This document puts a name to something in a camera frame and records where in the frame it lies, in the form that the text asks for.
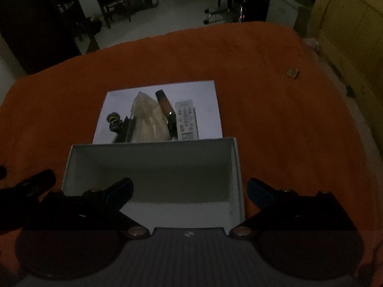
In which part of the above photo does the brown bottle black cap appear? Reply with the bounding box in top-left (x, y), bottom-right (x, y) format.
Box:
top-left (155, 89), bottom-right (179, 140)

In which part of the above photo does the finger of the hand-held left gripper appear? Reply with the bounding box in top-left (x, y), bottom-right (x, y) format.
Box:
top-left (0, 169), bottom-right (57, 208)

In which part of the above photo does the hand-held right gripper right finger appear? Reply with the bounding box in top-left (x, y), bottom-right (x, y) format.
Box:
top-left (229, 178), bottom-right (359, 241)

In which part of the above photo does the orange cloth covered desktop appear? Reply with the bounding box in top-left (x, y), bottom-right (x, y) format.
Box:
top-left (0, 21), bottom-right (383, 287)

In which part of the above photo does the white low cabinet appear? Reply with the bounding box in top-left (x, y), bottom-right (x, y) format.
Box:
top-left (266, 0), bottom-right (312, 26)

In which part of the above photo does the yellow wooden cabinet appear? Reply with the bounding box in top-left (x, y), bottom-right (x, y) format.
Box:
top-left (308, 0), bottom-right (383, 121)

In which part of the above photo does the small dark toy figure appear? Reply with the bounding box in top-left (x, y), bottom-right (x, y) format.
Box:
top-left (107, 111), bottom-right (136, 143)

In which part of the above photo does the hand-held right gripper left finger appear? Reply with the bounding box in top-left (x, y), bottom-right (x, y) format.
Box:
top-left (22, 177), bottom-right (151, 241)

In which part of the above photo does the white remote control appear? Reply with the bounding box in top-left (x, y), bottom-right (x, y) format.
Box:
top-left (174, 101), bottom-right (200, 140)

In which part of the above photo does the office chair wheeled base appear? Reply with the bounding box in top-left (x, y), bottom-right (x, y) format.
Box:
top-left (203, 1), bottom-right (240, 25)

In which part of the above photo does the dark tall cabinet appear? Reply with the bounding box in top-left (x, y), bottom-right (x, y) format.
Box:
top-left (0, 0), bottom-right (83, 75)

